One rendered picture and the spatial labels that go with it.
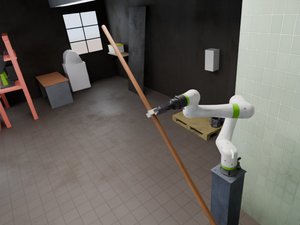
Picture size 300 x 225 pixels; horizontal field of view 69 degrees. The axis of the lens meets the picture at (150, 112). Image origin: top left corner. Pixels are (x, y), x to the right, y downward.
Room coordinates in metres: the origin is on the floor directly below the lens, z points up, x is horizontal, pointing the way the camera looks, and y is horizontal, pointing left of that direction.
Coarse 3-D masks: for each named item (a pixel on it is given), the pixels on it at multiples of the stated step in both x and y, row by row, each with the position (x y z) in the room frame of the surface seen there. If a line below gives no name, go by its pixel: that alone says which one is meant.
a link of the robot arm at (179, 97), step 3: (177, 96) 1.37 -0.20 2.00; (180, 96) 1.36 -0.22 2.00; (183, 96) 1.36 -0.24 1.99; (177, 99) 1.35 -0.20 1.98; (180, 99) 1.34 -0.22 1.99; (183, 99) 1.34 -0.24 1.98; (186, 99) 1.35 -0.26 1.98; (180, 102) 1.33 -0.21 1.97; (183, 102) 1.33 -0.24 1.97; (186, 102) 1.34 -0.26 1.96; (180, 105) 1.33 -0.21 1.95; (183, 105) 1.33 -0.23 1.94; (186, 105) 1.35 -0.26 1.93; (180, 108) 1.33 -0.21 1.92; (183, 108) 1.33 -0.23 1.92
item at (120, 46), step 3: (108, 45) 8.03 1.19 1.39; (111, 45) 7.96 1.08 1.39; (117, 45) 7.81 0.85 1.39; (120, 45) 7.82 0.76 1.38; (111, 48) 7.89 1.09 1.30; (120, 48) 7.82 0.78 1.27; (123, 48) 7.89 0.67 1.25; (111, 51) 7.93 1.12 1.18; (114, 51) 7.71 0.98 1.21; (120, 51) 7.81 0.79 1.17; (123, 51) 7.88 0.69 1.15
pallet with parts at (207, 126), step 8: (176, 120) 4.47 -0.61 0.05; (184, 120) 4.27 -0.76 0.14; (192, 120) 4.22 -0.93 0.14; (200, 120) 4.18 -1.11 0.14; (208, 120) 4.14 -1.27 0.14; (216, 120) 3.81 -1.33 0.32; (224, 120) 3.93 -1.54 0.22; (192, 128) 4.06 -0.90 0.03; (200, 128) 3.85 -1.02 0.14; (208, 128) 3.82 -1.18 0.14; (216, 128) 3.78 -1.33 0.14; (200, 136) 3.74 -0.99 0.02; (208, 136) 3.61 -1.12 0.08
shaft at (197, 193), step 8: (104, 32) 1.73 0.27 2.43; (112, 40) 1.67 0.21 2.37; (120, 56) 1.56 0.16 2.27; (128, 72) 1.47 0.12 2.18; (136, 88) 1.38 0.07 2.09; (144, 96) 1.33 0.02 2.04; (160, 128) 1.17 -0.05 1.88; (168, 144) 1.09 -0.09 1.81; (176, 152) 1.06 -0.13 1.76; (176, 160) 1.02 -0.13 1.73; (184, 168) 0.98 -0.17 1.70; (184, 176) 0.96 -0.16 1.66; (192, 184) 0.92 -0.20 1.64; (200, 200) 0.85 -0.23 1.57; (208, 216) 0.79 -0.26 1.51; (216, 224) 0.76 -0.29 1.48
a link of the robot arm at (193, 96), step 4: (188, 92) 1.41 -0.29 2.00; (192, 92) 1.40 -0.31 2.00; (196, 92) 1.40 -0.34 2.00; (188, 96) 1.37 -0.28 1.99; (192, 96) 1.38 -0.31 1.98; (196, 96) 1.38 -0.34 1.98; (188, 100) 1.35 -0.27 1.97; (192, 100) 1.37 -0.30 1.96; (196, 100) 1.38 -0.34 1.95; (188, 104) 1.36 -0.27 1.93; (192, 104) 1.38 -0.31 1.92; (196, 104) 1.39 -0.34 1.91; (192, 108) 1.39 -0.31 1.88
